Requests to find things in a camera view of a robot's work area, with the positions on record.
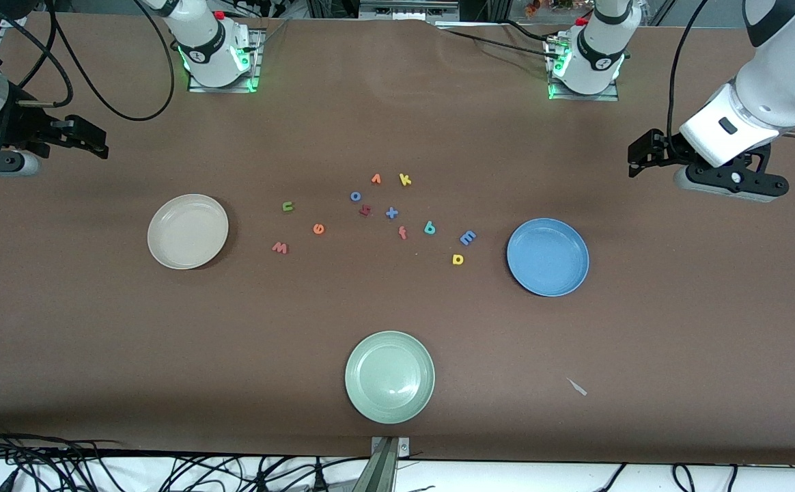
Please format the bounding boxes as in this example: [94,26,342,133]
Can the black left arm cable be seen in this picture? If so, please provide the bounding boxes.
[667,0,710,161]

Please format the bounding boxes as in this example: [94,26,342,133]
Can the thin black table cable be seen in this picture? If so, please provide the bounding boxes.
[437,26,562,59]

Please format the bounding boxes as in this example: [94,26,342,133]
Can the green plate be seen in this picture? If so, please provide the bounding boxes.
[344,331,436,424]

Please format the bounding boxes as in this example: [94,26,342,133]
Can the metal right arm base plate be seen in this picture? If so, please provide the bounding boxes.
[187,27,264,94]

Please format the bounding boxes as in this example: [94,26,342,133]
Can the beige brown plate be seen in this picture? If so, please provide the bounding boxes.
[147,194,229,270]

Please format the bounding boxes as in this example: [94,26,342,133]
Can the brown table cover sheet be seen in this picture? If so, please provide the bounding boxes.
[0,10,795,467]

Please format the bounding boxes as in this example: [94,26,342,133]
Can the blue plate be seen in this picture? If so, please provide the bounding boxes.
[506,218,590,297]

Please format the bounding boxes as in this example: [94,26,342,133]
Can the grey metal camera mount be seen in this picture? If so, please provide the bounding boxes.
[367,436,412,492]

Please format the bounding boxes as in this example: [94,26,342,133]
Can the aluminium table edge rail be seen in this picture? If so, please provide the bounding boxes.
[0,10,29,79]

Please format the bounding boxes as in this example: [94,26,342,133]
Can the silver aluminium frame profile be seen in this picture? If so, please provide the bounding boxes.
[359,0,461,23]

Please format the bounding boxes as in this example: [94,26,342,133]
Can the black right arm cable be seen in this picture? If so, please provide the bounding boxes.
[0,0,176,122]

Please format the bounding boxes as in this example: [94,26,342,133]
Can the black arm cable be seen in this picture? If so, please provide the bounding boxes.
[0,0,176,122]
[667,0,710,161]

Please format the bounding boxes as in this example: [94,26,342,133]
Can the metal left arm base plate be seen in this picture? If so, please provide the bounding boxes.
[546,34,620,102]

